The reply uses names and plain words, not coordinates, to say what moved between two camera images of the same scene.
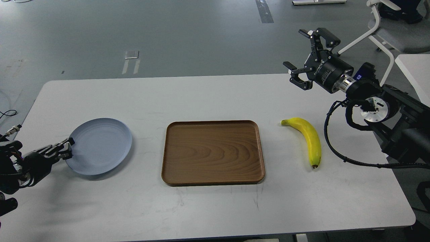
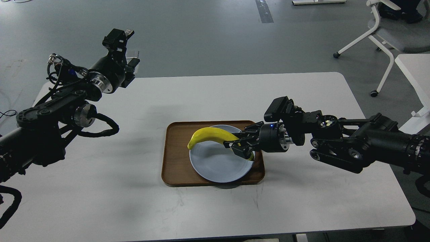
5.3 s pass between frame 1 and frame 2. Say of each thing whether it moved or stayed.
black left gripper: moved
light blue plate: moved
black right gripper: moved
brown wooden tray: stayed
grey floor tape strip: stayed
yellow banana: moved
